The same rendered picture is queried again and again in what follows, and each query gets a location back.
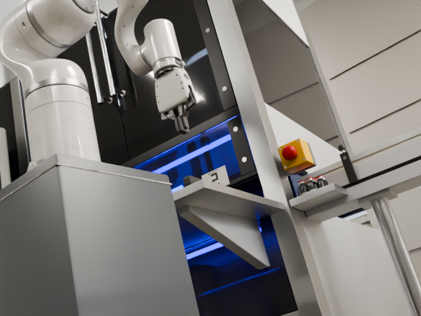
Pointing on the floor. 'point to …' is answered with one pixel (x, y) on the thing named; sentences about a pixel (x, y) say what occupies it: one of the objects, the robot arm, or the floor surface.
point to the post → (269, 163)
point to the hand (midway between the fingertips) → (181, 125)
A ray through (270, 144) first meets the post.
